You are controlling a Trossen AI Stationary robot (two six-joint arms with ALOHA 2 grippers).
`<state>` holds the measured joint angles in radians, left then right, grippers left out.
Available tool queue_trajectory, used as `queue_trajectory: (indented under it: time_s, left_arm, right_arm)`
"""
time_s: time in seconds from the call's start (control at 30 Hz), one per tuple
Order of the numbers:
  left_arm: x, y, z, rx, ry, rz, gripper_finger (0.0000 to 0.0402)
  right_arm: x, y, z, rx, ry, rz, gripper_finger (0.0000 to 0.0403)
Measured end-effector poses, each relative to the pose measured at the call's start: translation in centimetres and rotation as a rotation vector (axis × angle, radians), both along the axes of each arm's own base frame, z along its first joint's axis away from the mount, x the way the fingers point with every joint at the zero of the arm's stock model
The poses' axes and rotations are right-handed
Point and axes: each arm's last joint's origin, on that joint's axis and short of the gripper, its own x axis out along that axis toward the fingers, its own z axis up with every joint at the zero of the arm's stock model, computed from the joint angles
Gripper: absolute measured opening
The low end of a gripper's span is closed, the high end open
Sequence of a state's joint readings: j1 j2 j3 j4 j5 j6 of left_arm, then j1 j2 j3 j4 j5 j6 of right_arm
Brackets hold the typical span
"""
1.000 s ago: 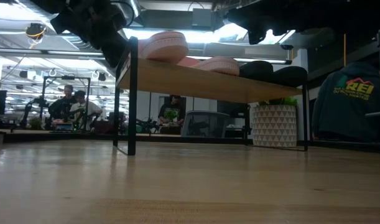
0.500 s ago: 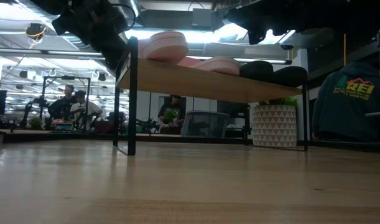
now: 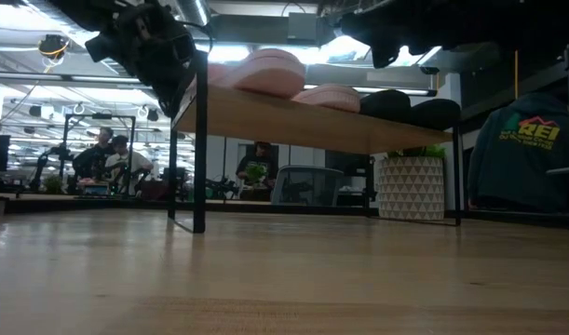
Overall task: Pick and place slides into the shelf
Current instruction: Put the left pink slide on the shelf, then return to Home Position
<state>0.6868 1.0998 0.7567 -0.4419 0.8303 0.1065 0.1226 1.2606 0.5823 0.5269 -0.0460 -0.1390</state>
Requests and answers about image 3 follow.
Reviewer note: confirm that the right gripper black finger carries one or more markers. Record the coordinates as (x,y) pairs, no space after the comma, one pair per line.
(393,52)
(379,53)

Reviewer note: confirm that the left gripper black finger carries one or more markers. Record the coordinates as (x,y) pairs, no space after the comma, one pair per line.
(170,100)
(184,95)

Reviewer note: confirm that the black rubber slide sandal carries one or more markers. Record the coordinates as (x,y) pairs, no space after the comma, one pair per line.
(435,114)
(386,104)

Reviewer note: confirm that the pink rubber slide sandal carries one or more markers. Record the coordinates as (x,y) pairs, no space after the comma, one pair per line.
(330,98)
(270,74)

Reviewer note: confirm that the wooden shelf with black frame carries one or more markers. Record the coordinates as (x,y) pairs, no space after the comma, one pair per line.
(288,125)

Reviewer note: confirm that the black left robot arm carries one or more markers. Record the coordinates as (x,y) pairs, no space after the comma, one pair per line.
(88,11)

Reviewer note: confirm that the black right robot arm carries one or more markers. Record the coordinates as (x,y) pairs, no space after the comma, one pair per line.
(521,23)

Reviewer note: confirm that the long ceiling tube light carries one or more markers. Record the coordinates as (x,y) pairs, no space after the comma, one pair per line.
(79,79)
(424,91)

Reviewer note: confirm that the person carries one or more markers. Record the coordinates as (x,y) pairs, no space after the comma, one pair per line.
(125,163)
(261,151)
(512,177)
(90,163)

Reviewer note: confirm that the grey ceiling unit box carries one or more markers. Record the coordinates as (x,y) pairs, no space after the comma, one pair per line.
(302,28)

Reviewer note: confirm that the small green background plant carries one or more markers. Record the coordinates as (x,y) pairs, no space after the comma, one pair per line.
(53,183)
(255,172)

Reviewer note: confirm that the green plant in patterned pot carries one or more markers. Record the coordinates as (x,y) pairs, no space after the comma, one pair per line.
(412,191)

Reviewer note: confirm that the grey mesh office chair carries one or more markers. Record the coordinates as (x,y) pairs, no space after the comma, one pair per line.
(307,186)

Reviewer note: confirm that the dome security camera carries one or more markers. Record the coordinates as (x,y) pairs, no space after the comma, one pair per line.
(429,70)

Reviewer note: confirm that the smooth silver ventilation duct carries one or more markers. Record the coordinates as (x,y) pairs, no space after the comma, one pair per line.
(201,11)

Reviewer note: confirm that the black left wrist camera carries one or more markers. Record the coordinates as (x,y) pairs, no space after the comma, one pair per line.
(102,46)

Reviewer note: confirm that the black background gantry frame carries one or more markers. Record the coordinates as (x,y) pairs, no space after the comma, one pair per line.
(100,116)

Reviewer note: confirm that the black table frame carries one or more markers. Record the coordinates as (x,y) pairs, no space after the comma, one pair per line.
(125,207)

